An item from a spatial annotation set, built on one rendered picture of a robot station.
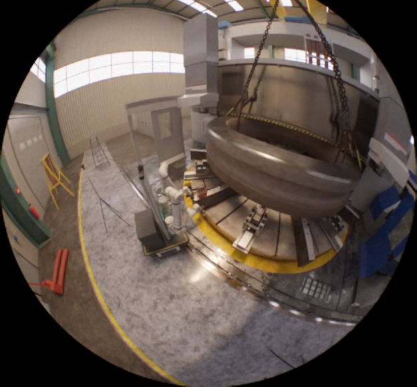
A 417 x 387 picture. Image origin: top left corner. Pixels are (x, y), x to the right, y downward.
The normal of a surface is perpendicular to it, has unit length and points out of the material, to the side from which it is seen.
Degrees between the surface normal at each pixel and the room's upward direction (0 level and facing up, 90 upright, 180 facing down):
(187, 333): 0
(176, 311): 0
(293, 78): 90
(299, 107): 90
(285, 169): 90
